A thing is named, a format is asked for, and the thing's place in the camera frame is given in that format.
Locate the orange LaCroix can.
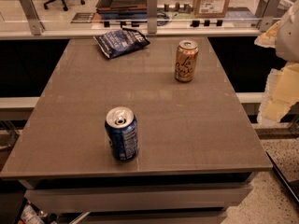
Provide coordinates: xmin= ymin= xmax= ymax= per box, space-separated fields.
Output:
xmin=175 ymin=39 xmax=199 ymax=82

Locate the blue pepsi can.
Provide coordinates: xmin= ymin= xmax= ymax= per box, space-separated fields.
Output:
xmin=105 ymin=106 xmax=138 ymax=161

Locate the right metal railing post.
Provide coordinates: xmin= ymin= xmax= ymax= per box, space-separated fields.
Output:
xmin=255 ymin=0 xmax=280 ymax=32

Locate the dark tray with items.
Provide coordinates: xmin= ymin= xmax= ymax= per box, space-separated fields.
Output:
xmin=96 ymin=0 xmax=147 ymax=19

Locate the cardboard box with label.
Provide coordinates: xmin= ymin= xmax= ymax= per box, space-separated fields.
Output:
xmin=192 ymin=0 xmax=230 ymax=18

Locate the blue chip bag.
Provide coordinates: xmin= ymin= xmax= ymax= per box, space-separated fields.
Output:
xmin=94 ymin=28 xmax=150 ymax=59

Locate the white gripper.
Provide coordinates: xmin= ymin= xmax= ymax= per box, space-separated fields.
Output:
xmin=254 ymin=0 xmax=299 ymax=125

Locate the grey table drawer unit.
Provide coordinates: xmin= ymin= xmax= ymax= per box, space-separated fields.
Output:
xmin=22 ymin=172 xmax=253 ymax=223

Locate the middle metal railing post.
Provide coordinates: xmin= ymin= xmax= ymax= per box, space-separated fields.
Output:
xmin=147 ymin=0 xmax=157 ymax=34

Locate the metal railing post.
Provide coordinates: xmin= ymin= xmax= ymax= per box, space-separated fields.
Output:
xmin=255 ymin=0 xmax=280 ymax=32
xmin=147 ymin=0 xmax=157 ymax=34
xmin=19 ymin=0 xmax=44 ymax=35

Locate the left metal railing post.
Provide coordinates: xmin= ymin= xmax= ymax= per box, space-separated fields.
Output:
xmin=19 ymin=0 xmax=44 ymax=35

